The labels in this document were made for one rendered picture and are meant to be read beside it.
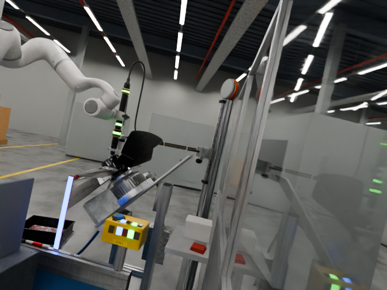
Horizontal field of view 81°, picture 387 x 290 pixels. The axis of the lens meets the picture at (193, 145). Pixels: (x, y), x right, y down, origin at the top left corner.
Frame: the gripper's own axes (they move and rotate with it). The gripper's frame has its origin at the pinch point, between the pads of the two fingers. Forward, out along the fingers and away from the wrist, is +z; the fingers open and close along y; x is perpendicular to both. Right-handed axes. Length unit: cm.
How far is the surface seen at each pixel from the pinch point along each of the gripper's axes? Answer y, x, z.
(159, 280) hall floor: 31, -151, 99
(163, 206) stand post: 35, -48, 9
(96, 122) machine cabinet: -374, -15, 643
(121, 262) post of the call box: 30, -60, -38
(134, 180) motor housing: 15.4, -35.7, 2.7
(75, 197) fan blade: -16, -52, -1
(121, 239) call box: 30, -49, -41
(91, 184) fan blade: -10.4, -44.4, 2.9
